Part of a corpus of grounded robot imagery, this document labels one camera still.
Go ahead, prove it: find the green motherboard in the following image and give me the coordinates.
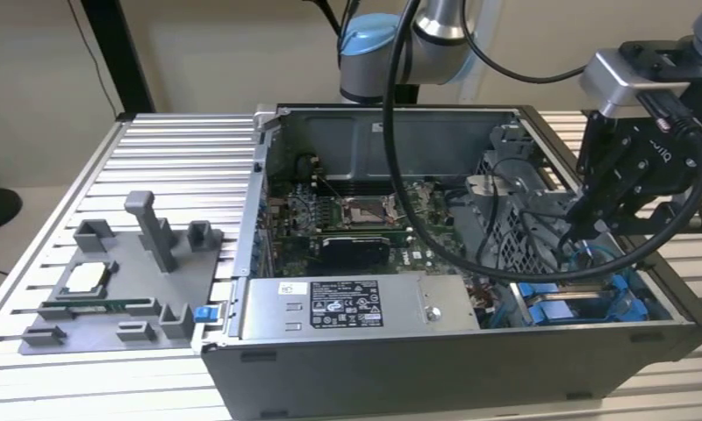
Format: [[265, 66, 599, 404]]
[[266, 175, 480, 282]]

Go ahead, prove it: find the silver power supply unit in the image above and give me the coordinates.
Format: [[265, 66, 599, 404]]
[[242, 275, 482, 342]]

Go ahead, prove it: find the metal socket cover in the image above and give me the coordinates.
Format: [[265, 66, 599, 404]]
[[385, 182, 441, 221]]

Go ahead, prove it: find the thick black cable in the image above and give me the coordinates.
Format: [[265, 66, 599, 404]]
[[460, 0, 591, 85], [382, 0, 702, 282]]

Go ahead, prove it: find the silver CPU chip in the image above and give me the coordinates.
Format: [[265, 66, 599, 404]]
[[58, 262, 114, 296]]

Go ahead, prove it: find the grey metal disk bay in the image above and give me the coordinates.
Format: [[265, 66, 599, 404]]
[[465, 125, 584, 282]]

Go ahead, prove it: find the black graphics card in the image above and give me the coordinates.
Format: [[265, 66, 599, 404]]
[[318, 235, 393, 267]]

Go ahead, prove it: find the blue disk wire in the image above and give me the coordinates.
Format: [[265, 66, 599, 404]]
[[565, 243, 628, 282]]

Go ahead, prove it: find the green RAM stick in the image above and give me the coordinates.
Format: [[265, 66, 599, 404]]
[[43, 297, 154, 310]]

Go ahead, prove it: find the black upright post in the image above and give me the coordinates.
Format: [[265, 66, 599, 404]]
[[80, 0, 157, 116]]

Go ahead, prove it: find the black open PC case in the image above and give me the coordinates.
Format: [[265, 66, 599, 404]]
[[191, 103, 702, 421]]

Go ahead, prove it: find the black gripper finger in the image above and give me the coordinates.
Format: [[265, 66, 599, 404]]
[[564, 192, 608, 240], [596, 196, 643, 233]]

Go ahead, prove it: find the hard disk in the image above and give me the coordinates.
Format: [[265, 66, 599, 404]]
[[517, 274, 651, 328]]

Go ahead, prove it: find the CPU socket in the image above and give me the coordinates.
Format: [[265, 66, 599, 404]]
[[338, 196, 392, 225]]

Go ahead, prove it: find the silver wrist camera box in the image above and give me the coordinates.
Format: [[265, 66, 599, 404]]
[[579, 47, 696, 118]]

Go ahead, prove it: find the grey parts rack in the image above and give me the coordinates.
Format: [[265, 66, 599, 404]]
[[18, 189, 229, 355]]

